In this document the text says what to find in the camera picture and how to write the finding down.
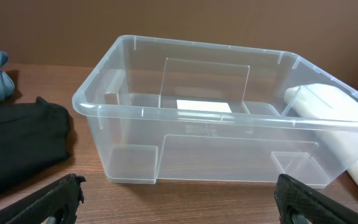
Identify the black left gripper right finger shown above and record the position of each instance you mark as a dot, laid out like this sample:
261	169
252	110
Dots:
298	203

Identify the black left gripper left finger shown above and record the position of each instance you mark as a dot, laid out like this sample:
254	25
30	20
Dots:
54	203

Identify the black garment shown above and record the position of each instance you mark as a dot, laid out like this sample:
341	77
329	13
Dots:
33	137

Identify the cream garment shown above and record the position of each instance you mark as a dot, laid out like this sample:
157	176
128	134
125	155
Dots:
332	106

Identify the clear plastic storage container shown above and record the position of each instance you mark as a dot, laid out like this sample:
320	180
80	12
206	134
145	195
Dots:
174	109

